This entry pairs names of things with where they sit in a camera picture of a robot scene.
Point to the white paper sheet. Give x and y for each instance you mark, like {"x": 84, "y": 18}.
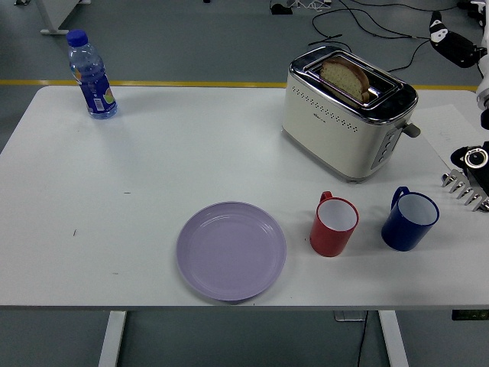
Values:
{"x": 443, "y": 126}

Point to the purple plate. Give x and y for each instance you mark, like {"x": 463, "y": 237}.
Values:
{"x": 231, "y": 252}

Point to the white desk frame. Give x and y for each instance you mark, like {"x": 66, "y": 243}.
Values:
{"x": 47, "y": 15}

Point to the grey bracket under table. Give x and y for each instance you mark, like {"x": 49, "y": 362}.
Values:
{"x": 349, "y": 316}

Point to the clear bottle with blue label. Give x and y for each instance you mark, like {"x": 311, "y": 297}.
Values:
{"x": 95, "y": 91}

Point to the blue mug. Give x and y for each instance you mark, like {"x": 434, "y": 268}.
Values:
{"x": 401, "y": 233}

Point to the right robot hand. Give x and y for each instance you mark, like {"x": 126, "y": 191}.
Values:
{"x": 456, "y": 47}

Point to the black control box under table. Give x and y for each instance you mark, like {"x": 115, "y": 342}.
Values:
{"x": 470, "y": 315}

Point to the slice of bread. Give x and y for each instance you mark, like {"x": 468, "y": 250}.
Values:
{"x": 344, "y": 78}

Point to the white table leg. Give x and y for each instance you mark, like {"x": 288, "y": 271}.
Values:
{"x": 393, "y": 340}
{"x": 112, "y": 340}

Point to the red mug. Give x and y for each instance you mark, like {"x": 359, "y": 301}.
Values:
{"x": 328, "y": 241}

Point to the cream and chrome toaster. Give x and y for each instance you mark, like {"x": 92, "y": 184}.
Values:
{"x": 328, "y": 130}

